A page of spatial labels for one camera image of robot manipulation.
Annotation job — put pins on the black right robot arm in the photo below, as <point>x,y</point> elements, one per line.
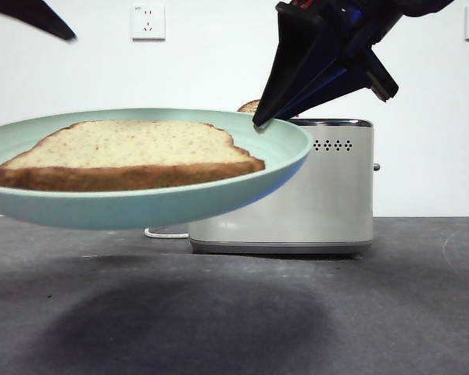
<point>422,6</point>

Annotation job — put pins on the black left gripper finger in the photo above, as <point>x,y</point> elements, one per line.
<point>31,15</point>

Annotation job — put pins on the cream Bear toaster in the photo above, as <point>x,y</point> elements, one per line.
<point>328,195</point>

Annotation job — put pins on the pale green round plate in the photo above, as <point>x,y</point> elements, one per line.
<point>140,211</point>

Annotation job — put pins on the bread slice in toaster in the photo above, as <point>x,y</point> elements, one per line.
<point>250,106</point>

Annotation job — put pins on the toasted bread slice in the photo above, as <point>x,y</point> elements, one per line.
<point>133,148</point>

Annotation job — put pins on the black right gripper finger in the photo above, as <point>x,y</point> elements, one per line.
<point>293,58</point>
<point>336,74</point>

